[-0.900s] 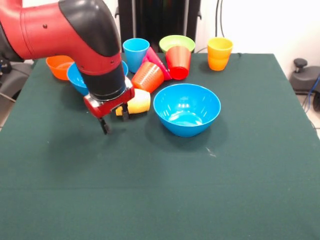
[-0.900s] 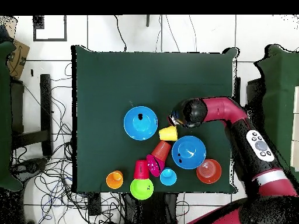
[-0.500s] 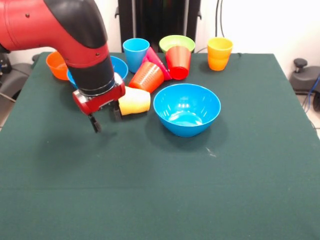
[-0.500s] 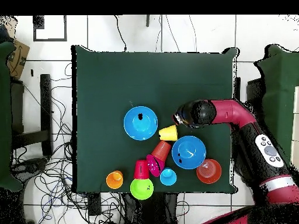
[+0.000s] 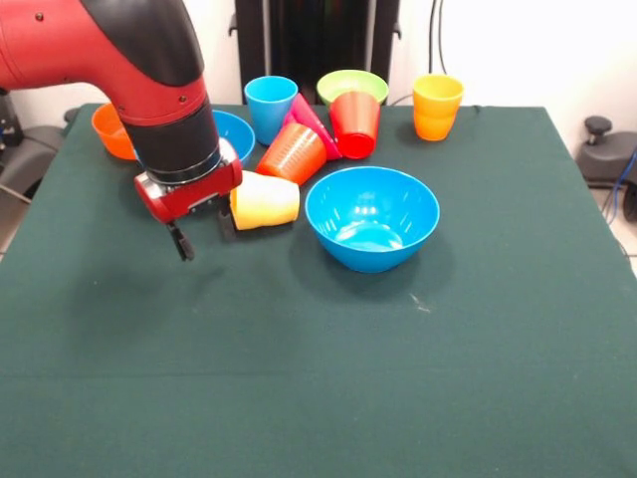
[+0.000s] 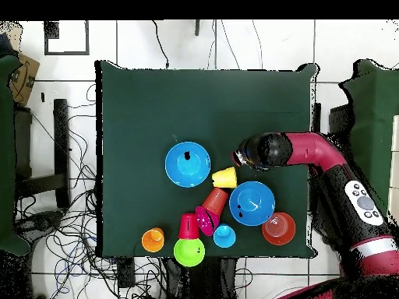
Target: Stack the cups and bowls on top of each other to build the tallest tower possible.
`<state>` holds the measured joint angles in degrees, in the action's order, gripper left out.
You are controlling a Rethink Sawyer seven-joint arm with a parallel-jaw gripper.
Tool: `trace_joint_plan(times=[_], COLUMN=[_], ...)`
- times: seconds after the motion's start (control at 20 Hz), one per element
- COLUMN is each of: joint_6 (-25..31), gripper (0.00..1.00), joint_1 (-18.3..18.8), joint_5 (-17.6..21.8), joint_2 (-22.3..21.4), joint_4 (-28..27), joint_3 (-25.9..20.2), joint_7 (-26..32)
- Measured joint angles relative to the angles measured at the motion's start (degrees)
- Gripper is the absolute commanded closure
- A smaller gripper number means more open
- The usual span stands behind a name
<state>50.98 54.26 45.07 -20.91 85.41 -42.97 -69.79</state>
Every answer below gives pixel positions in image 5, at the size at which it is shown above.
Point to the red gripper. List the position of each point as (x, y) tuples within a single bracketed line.
[(194, 196)]

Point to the yellow cup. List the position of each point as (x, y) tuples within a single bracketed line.
[(264, 201)]

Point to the large blue bowl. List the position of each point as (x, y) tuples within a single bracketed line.
[(236, 134), (373, 214)]

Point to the pink bowl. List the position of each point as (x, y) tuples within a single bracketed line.
[(311, 119)]

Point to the red cup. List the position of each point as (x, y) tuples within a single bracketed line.
[(356, 124)]

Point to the green bowl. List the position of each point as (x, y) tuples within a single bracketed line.
[(348, 82)]

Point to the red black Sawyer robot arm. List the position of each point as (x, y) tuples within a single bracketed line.
[(99, 55)]

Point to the orange bowl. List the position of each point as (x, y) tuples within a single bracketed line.
[(109, 134)]

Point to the blue cup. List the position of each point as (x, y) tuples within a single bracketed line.
[(269, 109)]

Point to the dark green tablecloth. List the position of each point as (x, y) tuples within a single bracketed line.
[(318, 348)]

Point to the light orange cup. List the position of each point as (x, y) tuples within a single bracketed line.
[(437, 109)]

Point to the grey pedestal foot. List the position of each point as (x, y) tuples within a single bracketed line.
[(612, 154), (30, 149)]

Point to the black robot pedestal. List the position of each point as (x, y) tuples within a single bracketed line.
[(308, 40)]

